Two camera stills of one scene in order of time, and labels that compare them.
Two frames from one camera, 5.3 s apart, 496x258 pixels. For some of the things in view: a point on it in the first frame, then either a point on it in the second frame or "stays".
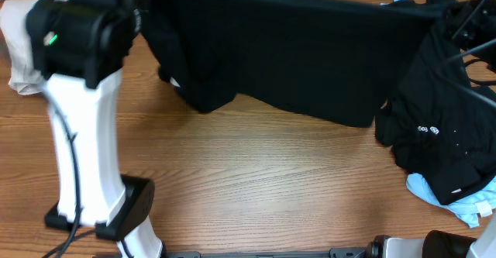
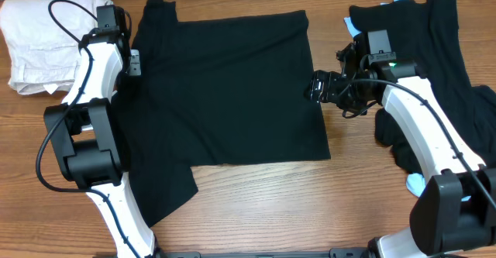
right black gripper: (464, 40) to (334, 80)
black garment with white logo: (440, 126) stays
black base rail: (339, 252) stays
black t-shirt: (328, 57) to (215, 91)
